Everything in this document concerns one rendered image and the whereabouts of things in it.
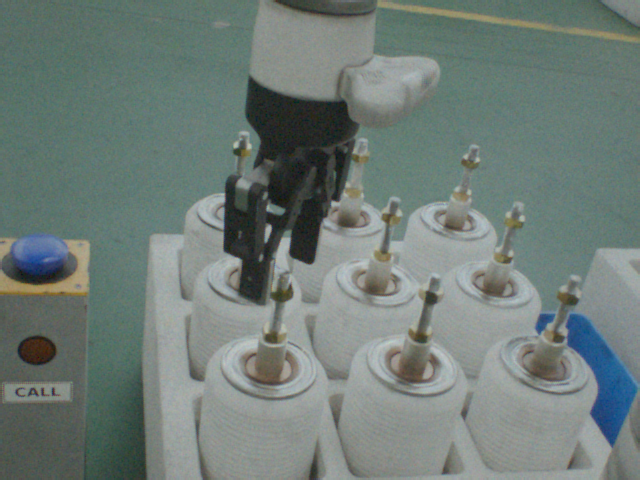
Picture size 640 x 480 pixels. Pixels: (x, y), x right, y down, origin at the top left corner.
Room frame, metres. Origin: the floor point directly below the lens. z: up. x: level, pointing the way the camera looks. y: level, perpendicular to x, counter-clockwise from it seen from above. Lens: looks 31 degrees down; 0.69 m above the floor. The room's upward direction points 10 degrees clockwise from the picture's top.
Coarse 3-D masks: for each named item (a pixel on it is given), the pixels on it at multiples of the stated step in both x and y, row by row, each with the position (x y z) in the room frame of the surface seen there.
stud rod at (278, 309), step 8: (280, 272) 0.53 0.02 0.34; (288, 272) 0.54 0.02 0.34; (280, 280) 0.53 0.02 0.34; (288, 280) 0.53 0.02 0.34; (280, 288) 0.53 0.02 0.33; (272, 304) 0.53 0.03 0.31; (280, 304) 0.53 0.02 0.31; (272, 312) 0.53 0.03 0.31; (280, 312) 0.53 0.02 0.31; (272, 320) 0.53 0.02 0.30; (280, 320) 0.53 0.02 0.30; (272, 328) 0.53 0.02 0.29; (280, 328) 0.53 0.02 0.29
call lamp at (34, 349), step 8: (24, 344) 0.49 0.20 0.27; (32, 344) 0.49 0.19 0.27; (40, 344) 0.49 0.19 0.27; (48, 344) 0.50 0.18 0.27; (24, 352) 0.49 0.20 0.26; (32, 352) 0.49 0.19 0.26; (40, 352) 0.49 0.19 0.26; (48, 352) 0.49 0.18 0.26; (32, 360) 0.49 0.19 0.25; (40, 360) 0.49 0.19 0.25
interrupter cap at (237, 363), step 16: (256, 336) 0.57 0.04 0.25; (224, 352) 0.54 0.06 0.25; (240, 352) 0.54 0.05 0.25; (256, 352) 0.55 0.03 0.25; (288, 352) 0.56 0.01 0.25; (304, 352) 0.56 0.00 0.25; (224, 368) 0.52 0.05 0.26; (240, 368) 0.53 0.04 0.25; (288, 368) 0.54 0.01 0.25; (304, 368) 0.54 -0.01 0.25; (240, 384) 0.51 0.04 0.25; (256, 384) 0.51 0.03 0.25; (272, 384) 0.51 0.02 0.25; (288, 384) 0.52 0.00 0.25; (304, 384) 0.52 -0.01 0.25
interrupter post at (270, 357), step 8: (264, 344) 0.53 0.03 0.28; (272, 344) 0.53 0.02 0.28; (280, 344) 0.53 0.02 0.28; (264, 352) 0.53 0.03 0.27; (272, 352) 0.52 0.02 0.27; (280, 352) 0.53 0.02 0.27; (256, 360) 0.53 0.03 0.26; (264, 360) 0.52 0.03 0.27; (272, 360) 0.52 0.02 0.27; (280, 360) 0.53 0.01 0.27; (256, 368) 0.53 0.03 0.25; (264, 368) 0.52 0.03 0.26; (272, 368) 0.52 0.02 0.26; (280, 368) 0.53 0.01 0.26; (272, 376) 0.53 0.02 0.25
